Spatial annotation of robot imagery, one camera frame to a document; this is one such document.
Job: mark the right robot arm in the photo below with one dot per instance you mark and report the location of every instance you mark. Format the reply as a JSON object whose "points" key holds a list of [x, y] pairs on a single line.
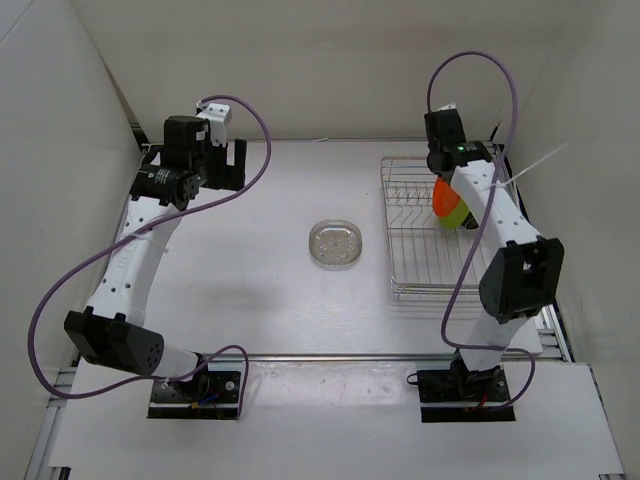
{"points": [[523, 274]]}

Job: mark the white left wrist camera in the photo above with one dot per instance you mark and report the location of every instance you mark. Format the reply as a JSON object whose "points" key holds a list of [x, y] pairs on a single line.
{"points": [[219, 117]]}

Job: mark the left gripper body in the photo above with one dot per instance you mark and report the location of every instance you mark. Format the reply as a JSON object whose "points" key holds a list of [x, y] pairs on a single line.
{"points": [[199, 162]]}

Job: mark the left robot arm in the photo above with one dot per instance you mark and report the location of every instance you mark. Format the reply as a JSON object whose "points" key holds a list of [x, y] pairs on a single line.
{"points": [[110, 331]]}

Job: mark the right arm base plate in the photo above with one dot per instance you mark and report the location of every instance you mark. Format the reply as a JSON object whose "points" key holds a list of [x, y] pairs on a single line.
{"points": [[454, 394]]}

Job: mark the green plate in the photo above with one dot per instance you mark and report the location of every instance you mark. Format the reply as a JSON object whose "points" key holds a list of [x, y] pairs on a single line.
{"points": [[456, 217]]}

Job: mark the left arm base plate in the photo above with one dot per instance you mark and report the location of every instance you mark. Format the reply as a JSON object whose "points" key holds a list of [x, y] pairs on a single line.
{"points": [[213, 395]]}

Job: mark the wire dish rack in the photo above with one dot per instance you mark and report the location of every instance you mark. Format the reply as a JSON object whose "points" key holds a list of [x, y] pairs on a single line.
{"points": [[424, 257]]}

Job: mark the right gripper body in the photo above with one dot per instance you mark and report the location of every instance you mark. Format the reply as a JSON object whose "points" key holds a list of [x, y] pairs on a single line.
{"points": [[429, 160]]}

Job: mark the clear glass plate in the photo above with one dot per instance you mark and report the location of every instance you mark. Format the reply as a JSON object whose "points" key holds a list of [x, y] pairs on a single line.
{"points": [[335, 241], [335, 250]]}

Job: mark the white zip tie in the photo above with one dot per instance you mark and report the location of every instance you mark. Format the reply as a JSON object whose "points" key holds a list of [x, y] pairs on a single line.
{"points": [[502, 185]]}

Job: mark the orange plate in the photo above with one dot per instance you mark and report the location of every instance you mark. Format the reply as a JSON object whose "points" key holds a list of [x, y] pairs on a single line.
{"points": [[444, 198]]}

